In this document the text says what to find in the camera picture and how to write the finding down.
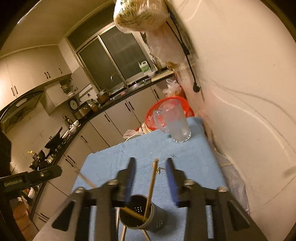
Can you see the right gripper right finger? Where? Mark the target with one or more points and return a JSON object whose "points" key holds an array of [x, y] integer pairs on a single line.
{"points": [[176, 181]]}

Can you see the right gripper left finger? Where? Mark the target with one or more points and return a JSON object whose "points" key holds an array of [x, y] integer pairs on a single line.
{"points": [[122, 193]]}

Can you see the wooden chopstick two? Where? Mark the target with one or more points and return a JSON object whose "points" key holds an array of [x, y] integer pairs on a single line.
{"points": [[133, 214]]}

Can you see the dark perforated utensil holder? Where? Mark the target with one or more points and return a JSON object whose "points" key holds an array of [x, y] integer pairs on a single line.
{"points": [[157, 217]]}

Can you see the wooden chopstick one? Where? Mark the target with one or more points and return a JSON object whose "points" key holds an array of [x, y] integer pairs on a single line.
{"points": [[151, 187]]}

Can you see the lower kitchen cabinets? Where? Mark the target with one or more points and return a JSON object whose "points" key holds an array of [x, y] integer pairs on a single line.
{"points": [[101, 132]]}

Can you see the kitchen cabinets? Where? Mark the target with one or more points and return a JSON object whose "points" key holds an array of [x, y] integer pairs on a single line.
{"points": [[101, 132], [26, 70]]}

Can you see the kitchen faucet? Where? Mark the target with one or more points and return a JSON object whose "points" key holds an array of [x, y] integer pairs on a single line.
{"points": [[116, 77]]}

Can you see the upper kitchen cabinets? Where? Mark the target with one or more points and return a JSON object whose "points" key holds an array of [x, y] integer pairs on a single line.
{"points": [[26, 70]]}

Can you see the kitchen window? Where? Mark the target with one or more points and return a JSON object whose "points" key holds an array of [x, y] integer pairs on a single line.
{"points": [[103, 50]]}

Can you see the small metal clips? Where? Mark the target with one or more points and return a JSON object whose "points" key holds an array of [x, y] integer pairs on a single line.
{"points": [[159, 165]]}

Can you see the blue towel table cover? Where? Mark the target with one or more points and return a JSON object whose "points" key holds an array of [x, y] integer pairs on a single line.
{"points": [[194, 157]]}

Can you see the yellow cap oil bottle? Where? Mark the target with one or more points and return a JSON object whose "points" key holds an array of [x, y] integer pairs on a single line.
{"points": [[34, 155]]}

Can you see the black wok pan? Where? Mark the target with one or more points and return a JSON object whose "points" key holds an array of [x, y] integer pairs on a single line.
{"points": [[54, 141]]}

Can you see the range hood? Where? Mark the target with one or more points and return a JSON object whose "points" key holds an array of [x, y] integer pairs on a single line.
{"points": [[18, 109]]}

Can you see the red plastic basket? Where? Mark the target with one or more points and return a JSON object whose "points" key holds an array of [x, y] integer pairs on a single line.
{"points": [[149, 120]]}

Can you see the clear glass pitcher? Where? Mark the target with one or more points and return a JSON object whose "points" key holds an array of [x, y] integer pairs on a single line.
{"points": [[174, 121]]}

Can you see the metal cooking pot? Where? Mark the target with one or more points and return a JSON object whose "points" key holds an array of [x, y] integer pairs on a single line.
{"points": [[103, 97]]}

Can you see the green white detergent bottle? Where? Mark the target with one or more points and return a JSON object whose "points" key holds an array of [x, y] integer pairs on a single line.
{"points": [[144, 66]]}

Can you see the hanging printed plastic bag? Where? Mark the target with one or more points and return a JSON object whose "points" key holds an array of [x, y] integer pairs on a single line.
{"points": [[137, 15]]}

